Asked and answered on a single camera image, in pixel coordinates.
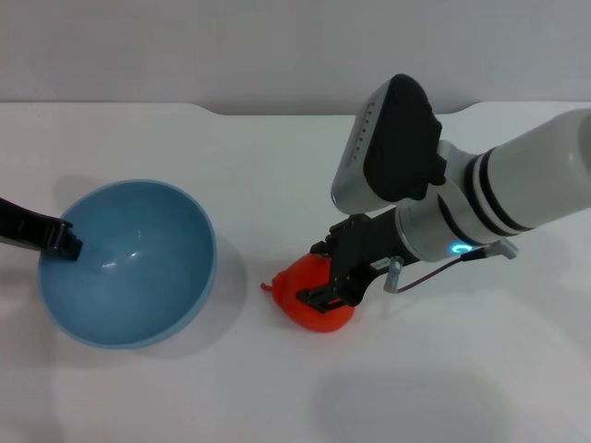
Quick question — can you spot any right arm cable connector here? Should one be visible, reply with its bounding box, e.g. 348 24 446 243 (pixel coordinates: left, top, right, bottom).
461 239 519 260

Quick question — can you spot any thin right arm cable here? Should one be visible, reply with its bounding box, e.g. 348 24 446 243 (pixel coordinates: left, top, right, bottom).
395 251 467 293

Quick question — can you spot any silver cylinder plug on gripper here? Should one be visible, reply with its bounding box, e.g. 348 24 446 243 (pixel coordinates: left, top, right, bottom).
382 257 404 293

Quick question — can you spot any orange toy fruit with stem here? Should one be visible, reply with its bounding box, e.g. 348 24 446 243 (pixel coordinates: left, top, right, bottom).
259 252 356 333

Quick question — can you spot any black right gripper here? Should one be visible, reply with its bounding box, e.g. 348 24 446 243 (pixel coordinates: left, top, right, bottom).
295 210 416 316

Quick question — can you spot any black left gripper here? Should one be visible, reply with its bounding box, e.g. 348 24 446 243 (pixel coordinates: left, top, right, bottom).
0 197 84 263

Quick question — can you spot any blue bowl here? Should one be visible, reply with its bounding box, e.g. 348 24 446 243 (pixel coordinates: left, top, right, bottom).
36 179 218 351

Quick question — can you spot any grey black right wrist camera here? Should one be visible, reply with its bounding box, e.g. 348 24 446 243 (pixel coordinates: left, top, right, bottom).
331 73 447 214

